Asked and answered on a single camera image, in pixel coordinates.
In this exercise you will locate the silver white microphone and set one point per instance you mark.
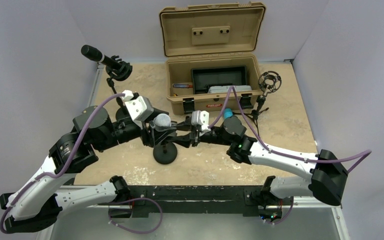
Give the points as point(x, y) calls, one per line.
point(162, 122)

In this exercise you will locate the black round base stand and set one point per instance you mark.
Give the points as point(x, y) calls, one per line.
point(117, 70)
point(166, 153)

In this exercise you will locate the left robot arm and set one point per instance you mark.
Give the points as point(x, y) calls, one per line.
point(39, 204)

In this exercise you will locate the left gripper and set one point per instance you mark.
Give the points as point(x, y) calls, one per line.
point(147, 136)

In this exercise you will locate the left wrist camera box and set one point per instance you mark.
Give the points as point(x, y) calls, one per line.
point(139, 108)

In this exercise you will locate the red handled screwdriver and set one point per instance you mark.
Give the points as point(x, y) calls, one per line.
point(182, 86)

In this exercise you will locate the blue microphone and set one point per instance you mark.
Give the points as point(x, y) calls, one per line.
point(227, 113)

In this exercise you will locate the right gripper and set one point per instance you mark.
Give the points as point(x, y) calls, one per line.
point(193, 137)

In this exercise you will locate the black tripod shock mount stand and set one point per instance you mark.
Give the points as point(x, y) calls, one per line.
point(268, 82)

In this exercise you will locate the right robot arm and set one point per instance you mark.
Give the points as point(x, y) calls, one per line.
point(315, 174)

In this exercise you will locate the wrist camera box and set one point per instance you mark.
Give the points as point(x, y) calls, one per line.
point(139, 108)
point(200, 118)

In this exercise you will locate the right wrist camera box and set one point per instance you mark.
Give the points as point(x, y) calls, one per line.
point(200, 118)

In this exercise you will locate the black microphone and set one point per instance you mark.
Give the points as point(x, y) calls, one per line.
point(96, 55)

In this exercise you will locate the grey plastic parts box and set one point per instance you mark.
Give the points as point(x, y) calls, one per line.
point(224, 89)

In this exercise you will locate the tan plastic toolbox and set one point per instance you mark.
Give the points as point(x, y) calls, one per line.
point(210, 36)

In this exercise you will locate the black tray in toolbox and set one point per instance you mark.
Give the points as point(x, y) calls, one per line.
point(204, 78)

